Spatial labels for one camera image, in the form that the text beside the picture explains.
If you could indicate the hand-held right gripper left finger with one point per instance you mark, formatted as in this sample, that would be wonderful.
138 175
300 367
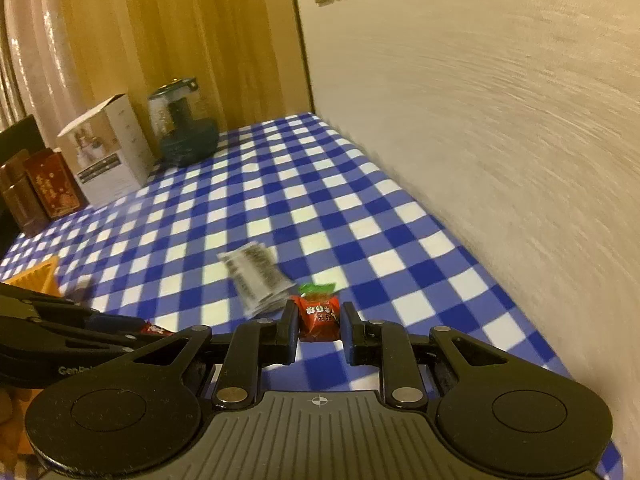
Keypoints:
289 332

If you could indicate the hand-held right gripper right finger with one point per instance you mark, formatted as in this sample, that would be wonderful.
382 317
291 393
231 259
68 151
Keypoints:
351 335

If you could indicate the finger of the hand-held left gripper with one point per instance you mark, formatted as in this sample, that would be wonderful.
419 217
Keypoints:
110 345
110 322

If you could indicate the red snack packet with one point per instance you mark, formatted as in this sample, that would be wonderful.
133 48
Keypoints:
156 330
317 321

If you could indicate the orange plastic tray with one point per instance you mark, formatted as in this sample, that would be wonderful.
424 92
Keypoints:
37 275

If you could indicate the green snack packet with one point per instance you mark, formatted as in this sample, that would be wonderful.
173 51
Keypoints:
317 288

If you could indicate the silver snack packet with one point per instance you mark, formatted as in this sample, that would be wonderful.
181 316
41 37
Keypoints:
255 275

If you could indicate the blue checkered tablecloth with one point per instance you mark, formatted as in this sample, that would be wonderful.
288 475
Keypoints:
350 200

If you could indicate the brown metal tin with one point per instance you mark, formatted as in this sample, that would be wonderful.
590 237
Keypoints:
20 205

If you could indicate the red patterned box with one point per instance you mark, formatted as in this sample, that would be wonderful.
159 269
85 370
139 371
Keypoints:
52 185

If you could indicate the white product box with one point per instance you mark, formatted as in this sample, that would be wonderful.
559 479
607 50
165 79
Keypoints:
105 160

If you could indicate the glass jar with green lid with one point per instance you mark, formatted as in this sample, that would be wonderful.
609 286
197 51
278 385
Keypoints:
185 130

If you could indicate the beige curtain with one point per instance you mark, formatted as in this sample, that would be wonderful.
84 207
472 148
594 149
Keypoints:
35 50

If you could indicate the wooden panel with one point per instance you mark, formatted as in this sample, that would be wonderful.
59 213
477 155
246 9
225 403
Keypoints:
200 25

